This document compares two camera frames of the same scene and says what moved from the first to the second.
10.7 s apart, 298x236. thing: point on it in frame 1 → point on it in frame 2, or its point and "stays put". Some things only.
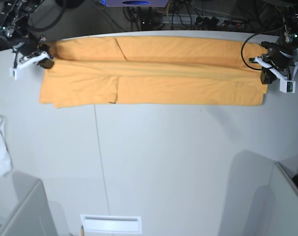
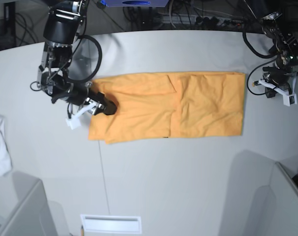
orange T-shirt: [153, 71] → [160, 105]
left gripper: [30, 46] → [82, 93]
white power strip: [193, 19] stays put
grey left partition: [32, 216] stays put
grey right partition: [279, 209] stays put
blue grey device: [135, 3] stays put
